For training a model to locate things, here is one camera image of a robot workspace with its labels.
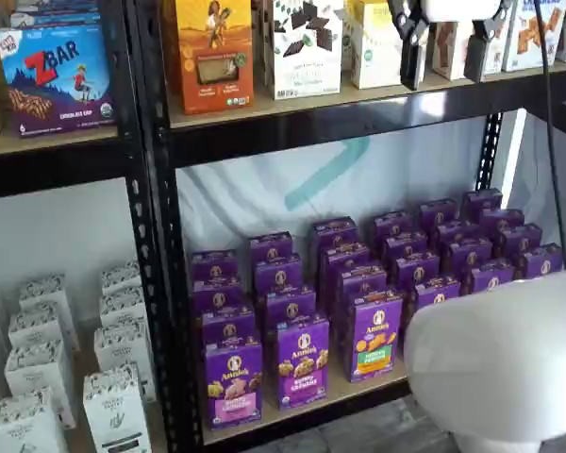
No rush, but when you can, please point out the purple Annie's box pink patch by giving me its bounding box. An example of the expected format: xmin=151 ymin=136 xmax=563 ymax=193
xmin=201 ymin=306 xmax=257 ymax=348
xmin=191 ymin=249 xmax=241 ymax=284
xmin=191 ymin=277 xmax=247 ymax=315
xmin=205 ymin=340 xmax=264 ymax=431

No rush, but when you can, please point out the blue Z Bar box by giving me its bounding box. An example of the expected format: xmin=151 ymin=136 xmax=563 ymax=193
xmin=0 ymin=25 xmax=117 ymax=139
xmin=8 ymin=0 xmax=103 ymax=30

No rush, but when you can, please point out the Simple Mills sweet thins box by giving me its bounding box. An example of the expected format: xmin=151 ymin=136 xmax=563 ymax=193
xmin=270 ymin=0 xmax=345 ymax=102

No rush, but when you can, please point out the white backdrop sheet teal mark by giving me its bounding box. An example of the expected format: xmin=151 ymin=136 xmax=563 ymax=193
xmin=175 ymin=109 xmax=566 ymax=303

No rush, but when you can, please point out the pretzel crackers sea salt box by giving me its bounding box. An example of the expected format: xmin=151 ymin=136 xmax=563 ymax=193
xmin=502 ymin=0 xmax=566 ymax=74

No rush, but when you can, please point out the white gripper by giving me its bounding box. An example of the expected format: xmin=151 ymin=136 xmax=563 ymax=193
xmin=389 ymin=0 xmax=514 ymax=92

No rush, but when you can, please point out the purple Annie's box yellow patch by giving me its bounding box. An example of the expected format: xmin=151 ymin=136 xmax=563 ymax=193
xmin=382 ymin=230 xmax=429 ymax=259
xmin=393 ymin=249 xmax=441 ymax=287
xmin=405 ymin=275 xmax=462 ymax=331
xmin=371 ymin=210 xmax=414 ymax=240

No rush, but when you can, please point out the purple Annie's box green patch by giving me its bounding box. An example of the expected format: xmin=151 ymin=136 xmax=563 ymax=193
xmin=310 ymin=216 xmax=359 ymax=251
xmin=335 ymin=263 xmax=389 ymax=303
xmin=320 ymin=243 xmax=372 ymax=276
xmin=341 ymin=288 xmax=405 ymax=384

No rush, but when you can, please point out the orange Revival snack box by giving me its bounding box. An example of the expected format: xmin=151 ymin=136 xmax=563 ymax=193
xmin=174 ymin=0 xmax=257 ymax=116

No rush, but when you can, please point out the purple Annie's bunny grahams box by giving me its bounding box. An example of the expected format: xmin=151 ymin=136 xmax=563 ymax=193
xmin=254 ymin=253 xmax=304 ymax=296
xmin=265 ymin=284 xmax=317 ymax=327
xmin=275 ymin=311 xmax=330 ymax=411
xmin=248 ymin=230 xmax=294 ymax=265

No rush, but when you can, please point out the black metal shelf rack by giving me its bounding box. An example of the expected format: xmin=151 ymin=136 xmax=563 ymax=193
xmin=122 ymin=0 xmax=566 ymax=453
xmin=0 ymin=0 xmax=157 ymax=453

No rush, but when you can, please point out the Simple Mills bar box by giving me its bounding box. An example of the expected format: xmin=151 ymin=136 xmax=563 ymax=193
xmin=348 ymin=0 xmax=405 ymax=91

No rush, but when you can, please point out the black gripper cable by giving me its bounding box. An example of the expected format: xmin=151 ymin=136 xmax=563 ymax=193
xmin=532 ymin=0 xmax=566 ymax=273

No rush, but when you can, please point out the pretzel crackers cheddar box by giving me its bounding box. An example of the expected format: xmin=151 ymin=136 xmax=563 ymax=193
xmin=424 ymin=18 xmax=506 ymax=81

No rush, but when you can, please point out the purple Annie's chocolate bunnies box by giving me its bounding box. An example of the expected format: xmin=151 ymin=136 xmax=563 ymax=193
xmin=417 ymin=198 xmax=458 ymax=227
xmin=436 ymin=219 xmax=482 ymax=244
xmin=445 ymin=235 xmax=494 ymax=268
xmin=464 ymin=258 xmax=515 ymax=294

